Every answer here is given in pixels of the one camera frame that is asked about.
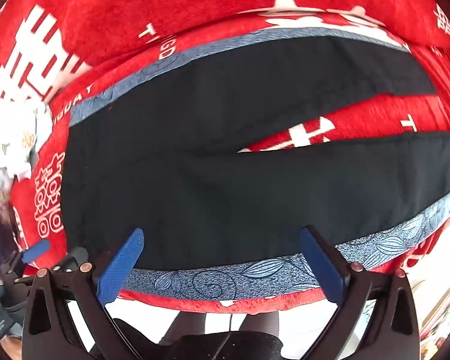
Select dark purple cloth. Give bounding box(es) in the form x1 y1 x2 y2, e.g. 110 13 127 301
0 189 18 265

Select black pants with blue waistband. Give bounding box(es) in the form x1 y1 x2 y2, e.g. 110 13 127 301
61 28 450 300

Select red wedding pillow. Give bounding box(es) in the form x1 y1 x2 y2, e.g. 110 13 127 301
0 0 450 101

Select white floral cloth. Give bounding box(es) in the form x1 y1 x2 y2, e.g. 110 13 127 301
0 98 53 191

